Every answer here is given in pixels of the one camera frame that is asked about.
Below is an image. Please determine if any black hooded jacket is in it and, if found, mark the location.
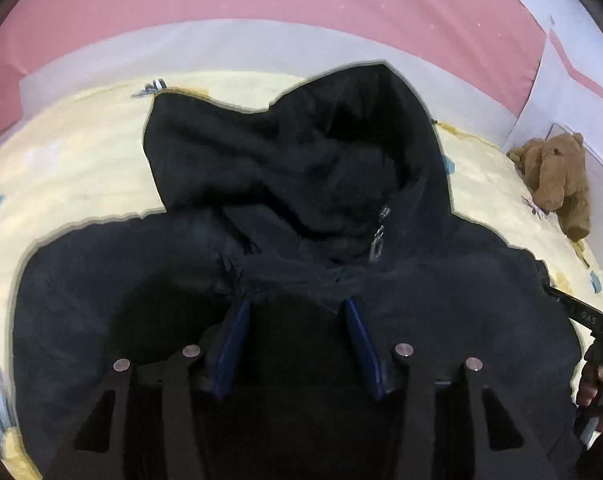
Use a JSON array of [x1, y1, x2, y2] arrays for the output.
[[11, 60, 589, 480]]

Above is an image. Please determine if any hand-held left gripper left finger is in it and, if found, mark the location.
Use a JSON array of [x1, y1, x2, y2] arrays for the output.
[[45, 299, 253, 480]]

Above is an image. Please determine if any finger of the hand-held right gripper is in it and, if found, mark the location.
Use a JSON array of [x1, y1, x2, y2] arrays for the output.
[[544, 282, 603, 348]]

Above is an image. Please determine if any person's right hand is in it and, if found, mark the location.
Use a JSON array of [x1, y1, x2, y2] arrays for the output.
[[575, 347, 603, 436]]

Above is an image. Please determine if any brown plush dog toy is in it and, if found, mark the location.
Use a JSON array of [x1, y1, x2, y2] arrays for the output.
[[506, 132, 592, 243]]

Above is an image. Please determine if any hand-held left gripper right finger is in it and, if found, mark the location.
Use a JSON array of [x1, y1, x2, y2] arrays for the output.
[[342, 297, 585, 480]]

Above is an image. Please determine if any yellow pineapple print bed sheet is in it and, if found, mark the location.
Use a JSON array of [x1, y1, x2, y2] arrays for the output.
[[0, 72, 603, 480]]

